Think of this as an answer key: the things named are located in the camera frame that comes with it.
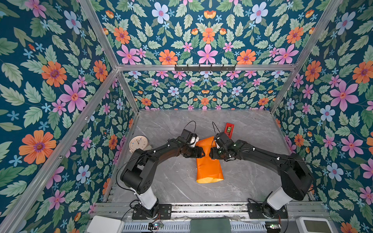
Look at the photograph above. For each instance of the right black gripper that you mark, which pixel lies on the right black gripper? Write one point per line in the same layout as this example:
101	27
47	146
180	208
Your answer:
217	152

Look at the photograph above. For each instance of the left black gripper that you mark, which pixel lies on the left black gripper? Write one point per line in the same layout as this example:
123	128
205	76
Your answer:
195	150

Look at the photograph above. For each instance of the yellow wrapping paper sheet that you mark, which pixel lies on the yellow wrapping paper sheet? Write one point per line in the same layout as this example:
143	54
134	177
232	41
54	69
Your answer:
208	170

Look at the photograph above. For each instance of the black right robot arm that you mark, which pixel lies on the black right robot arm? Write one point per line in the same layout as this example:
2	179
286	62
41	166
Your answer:
296	177

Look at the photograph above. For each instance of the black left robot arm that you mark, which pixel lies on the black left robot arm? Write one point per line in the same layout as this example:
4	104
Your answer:
138	173

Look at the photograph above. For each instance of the green centre box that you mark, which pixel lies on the green centre box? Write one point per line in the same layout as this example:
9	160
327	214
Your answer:
210	225

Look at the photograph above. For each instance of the white box bottom left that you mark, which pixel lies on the white box bottom left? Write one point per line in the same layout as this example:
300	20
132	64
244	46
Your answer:
100	224

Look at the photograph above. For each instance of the red tape dispenser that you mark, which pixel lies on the red tape dispenser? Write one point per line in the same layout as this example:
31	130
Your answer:
229	128

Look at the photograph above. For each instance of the round white analog clock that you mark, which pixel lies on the round white analog clock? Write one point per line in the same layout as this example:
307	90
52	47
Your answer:
138	142

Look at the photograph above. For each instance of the white device bottom right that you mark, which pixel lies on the white device bottom right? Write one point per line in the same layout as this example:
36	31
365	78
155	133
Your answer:
315	225

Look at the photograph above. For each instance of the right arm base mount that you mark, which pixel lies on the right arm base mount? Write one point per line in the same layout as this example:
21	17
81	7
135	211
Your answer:
263	210

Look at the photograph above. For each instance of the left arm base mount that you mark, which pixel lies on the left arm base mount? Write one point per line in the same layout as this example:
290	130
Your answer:
159	211

